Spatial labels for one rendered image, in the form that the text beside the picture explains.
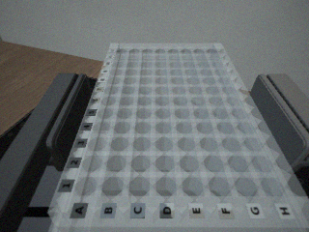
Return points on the clear well plate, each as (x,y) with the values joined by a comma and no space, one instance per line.
(171,141)

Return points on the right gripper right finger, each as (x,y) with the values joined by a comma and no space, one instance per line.
(285,109)

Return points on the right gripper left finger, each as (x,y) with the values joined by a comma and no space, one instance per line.
(45,140)

